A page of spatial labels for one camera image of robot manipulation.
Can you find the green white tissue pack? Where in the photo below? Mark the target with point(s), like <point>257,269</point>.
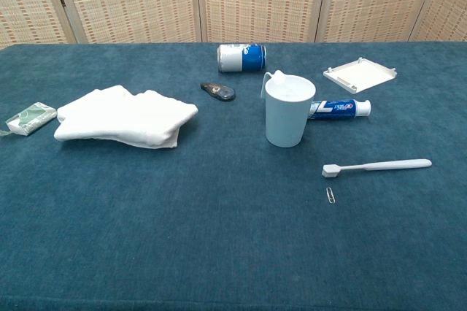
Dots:
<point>31,117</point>

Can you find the white folded towel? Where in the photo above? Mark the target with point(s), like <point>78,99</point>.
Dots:
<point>124,117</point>

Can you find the blue white toothpaste tube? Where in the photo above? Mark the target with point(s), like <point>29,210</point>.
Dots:
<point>339,108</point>

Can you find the white square plastic lid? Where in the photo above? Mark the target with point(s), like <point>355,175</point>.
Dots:
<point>359,74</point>

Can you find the teardrop-shaped correction tape dispenser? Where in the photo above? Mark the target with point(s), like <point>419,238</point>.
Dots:
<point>219,91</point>

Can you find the blue white drink can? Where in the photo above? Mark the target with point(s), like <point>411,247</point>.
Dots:
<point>242,58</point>

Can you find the white toothbrush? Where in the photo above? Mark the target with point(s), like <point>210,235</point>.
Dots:
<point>394,165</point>

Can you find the metal paper clip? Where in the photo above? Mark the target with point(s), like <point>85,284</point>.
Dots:
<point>330,195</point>

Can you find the teal blue tablecloth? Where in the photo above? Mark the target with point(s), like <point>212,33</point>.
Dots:
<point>219,234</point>

